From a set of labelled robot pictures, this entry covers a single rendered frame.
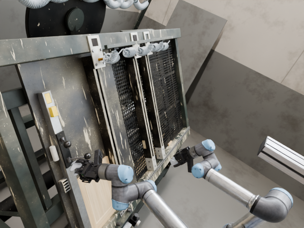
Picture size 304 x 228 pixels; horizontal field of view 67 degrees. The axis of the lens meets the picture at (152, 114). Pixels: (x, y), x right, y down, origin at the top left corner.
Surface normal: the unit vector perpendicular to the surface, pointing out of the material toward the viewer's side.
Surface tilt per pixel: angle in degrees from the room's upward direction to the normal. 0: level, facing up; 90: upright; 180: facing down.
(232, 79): 90
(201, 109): 90
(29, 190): 57
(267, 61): 90
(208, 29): 75
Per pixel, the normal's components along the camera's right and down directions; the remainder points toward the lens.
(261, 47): -0.51, 0.29
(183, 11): -0.41, 0.07
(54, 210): 0.88, -0.02
